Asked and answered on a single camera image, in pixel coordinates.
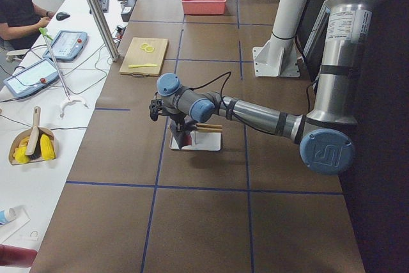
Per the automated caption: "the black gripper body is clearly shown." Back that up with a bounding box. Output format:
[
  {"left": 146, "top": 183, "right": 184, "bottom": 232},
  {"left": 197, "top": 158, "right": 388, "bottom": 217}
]
[{"left": 167, "top": 113, "right": 187, "bottom": 131}]

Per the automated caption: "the grey wiping cloth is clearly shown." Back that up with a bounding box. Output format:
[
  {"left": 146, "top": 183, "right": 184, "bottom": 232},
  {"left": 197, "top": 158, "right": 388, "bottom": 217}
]
[{"left": 170, "top": 120, "right": 197, "bottom": 149}]

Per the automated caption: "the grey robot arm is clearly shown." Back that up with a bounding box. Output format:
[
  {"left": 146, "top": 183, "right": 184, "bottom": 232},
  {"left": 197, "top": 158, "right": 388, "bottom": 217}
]
[{"left": 150, "top": 0, "right": 382, "bottom": 175}]

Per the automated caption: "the wooden towel rack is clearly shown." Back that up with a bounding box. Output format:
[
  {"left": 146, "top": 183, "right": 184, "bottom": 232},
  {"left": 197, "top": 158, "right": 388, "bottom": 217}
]
[{"left": 168, "top": 123, "right": 222, "bottom": 133}]

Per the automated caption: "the white metal tray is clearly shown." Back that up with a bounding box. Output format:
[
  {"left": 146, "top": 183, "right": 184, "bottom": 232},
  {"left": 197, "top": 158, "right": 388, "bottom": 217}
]
[{"left": 169, "top": 131, "right": 222, "bottom": 152}]

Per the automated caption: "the yellow plastic knife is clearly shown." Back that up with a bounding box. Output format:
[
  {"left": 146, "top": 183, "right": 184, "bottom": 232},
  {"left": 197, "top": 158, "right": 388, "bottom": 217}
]
[{"left": 128, "top": 63, "right": 158, "bottom": 68}]

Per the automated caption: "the bamboo cutting board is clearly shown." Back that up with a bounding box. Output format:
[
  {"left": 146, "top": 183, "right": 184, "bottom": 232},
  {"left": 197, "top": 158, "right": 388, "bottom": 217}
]
[{"left": 120, "top": 37, "right": 169, "bottom": 77}]

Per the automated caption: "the rear lemon slice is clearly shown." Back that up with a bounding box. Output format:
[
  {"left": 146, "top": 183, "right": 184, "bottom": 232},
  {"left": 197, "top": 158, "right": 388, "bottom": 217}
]
[{"left": 140, "top": 43, "right": 150, "bottom": 50}]

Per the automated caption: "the white mounting pillar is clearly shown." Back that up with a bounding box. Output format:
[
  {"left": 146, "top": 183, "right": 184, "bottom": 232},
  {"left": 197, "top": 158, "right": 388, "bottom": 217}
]
[{"left": 252, "top": 0, "right": 307, "bottom": 77}]

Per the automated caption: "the yellow cloth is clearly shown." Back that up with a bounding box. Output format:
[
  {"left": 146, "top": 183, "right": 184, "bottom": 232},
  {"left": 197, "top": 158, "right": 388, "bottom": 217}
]
[{"left": 12, "top": 132, "right": 56, "bottom": 164}]

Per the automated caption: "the far teach pendant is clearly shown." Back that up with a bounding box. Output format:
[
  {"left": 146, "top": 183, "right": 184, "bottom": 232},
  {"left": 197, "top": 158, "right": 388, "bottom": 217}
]
[{"left": 46, "top": 30, "right": 88, "bottom": 62}]

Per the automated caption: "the teach pendant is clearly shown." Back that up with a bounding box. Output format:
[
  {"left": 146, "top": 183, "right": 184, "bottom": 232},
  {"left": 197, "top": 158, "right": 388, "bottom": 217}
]
[
  {"left": 46, "top": 30, "right": 88, "bottom": 62},
  {"left": 3, "top": 59, "right": 59, "bottom": 98}
]

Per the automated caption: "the near teach pendant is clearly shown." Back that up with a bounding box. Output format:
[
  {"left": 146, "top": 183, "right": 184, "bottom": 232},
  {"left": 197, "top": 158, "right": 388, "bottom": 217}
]
[{"left": 3, "top": 59, "right": 59, "bottom": 98}]

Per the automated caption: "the beige hand brush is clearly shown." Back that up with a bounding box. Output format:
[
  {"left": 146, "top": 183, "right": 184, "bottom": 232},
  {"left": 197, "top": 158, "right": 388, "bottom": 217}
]
[{"left": 26, "top": 106, "right": 41, "bottom": 160}]

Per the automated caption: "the black computer mouse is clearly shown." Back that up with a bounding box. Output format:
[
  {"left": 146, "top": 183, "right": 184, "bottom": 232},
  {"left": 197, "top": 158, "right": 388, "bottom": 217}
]
[{"left": 56, "top": 12, "right": 70, "bottom": 21}]

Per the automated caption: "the beige dustpan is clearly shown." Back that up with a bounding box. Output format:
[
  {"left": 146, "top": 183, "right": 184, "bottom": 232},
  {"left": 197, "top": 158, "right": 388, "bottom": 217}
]
[{"left": 9, "top": 127, "right": 56, "bottom": 165}]

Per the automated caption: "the seated person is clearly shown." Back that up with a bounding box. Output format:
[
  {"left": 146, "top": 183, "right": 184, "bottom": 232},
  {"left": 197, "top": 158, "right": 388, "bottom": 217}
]
[{"left": 1, "top": 0, "right": 54, "bottom": 50}]

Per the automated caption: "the white blue tube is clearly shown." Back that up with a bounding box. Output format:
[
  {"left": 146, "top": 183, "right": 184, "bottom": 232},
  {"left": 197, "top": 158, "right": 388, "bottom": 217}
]
[{"left": 0, "top": 208, "right": 16, "bottom": 226}]

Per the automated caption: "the dark red object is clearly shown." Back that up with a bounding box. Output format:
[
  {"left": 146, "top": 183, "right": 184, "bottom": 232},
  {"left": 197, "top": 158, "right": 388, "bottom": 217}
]
[{"left": 1, "top": 244, "right": 38, "bottom": 268}]

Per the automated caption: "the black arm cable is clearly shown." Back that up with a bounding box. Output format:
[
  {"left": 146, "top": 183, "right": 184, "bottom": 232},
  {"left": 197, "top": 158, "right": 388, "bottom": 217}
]
[{"left": 190, "top": 71, "right": 317, "bottom": 127}]

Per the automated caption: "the aluminium frame post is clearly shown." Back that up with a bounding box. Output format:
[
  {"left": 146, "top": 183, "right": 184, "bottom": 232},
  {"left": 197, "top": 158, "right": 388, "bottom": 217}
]
[{"left": 87, "top": 0, "right": 120, "bottom": 62}]

